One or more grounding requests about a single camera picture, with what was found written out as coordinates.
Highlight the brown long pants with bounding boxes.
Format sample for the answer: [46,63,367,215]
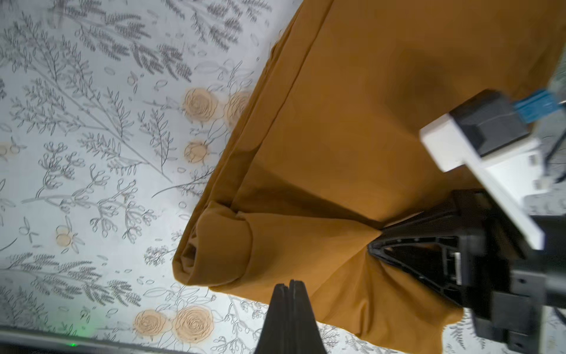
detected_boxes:
[172,1,565,353]

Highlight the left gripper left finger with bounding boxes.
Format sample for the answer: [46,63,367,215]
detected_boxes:
[255,284,290,354]

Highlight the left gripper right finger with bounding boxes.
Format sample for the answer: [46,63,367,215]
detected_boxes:
[289,280,327,354]

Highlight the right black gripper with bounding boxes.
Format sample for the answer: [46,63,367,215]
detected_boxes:
[368,190,565,353]

